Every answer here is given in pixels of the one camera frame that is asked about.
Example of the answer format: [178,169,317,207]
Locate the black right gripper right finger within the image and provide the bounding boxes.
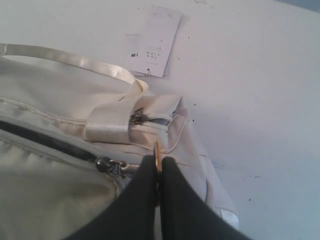
[159,157,249,240]

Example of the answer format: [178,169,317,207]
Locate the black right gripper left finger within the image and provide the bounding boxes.
[66,157,158,240]

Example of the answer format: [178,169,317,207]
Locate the metal main zipper pull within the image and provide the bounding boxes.
[96,141,163,208]

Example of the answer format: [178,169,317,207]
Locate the cream duffel bag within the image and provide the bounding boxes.
[0,43,239,240]

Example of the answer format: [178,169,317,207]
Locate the dark pocket zipper pull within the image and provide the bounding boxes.
[130,107,149,125]

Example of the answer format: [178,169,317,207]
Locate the white paper hang tag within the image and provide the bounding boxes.
[128,6,182,78]

